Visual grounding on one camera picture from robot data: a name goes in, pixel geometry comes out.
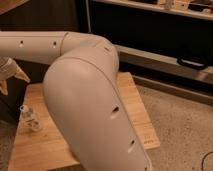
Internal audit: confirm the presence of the black cable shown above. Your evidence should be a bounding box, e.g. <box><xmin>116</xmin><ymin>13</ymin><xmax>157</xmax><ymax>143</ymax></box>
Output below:
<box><xmin>200</xmin><ymin>150</ymin><xmax>213</xmax><ymax>171</ymax></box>

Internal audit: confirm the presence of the wooden table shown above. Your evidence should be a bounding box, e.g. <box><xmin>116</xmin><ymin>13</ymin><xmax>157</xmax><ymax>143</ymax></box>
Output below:
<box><xmin>8</xmin><ymin>72</ymin><xmax>160</xmax><ymax>171</ymax></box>

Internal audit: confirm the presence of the black case handle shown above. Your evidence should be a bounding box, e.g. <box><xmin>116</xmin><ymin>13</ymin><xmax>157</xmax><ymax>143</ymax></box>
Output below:
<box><xmin>176</xmin><ymin>58</ymin><xmax>210</xmax><ymax>70</ymax></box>

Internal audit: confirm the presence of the wooden shelf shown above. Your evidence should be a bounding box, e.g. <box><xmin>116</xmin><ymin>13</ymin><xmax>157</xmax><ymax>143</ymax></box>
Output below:
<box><xmin>93</xmin><ymin>0</ymin><xmax>213</xmax><ymax>21</ymax></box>

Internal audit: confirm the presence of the metal pole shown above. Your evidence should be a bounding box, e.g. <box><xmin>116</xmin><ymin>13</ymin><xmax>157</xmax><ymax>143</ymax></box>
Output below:
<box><xmin>85</xmin><ymin>0</ymin><xmax>92</xmax><ymax>33</ymax></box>

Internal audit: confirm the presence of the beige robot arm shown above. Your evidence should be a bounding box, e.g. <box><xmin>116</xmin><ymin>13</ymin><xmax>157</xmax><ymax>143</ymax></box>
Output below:
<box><xmin>0</xmin><ymin>31</ymin><xmax>153</xmax><ymax>171</ymax></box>

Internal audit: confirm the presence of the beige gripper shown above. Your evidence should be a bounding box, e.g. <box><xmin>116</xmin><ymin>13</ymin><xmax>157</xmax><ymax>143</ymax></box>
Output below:
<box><xmin>0</xmin><ymin>57</ymin><xmax>30</xmax><ymax>95</ymax></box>

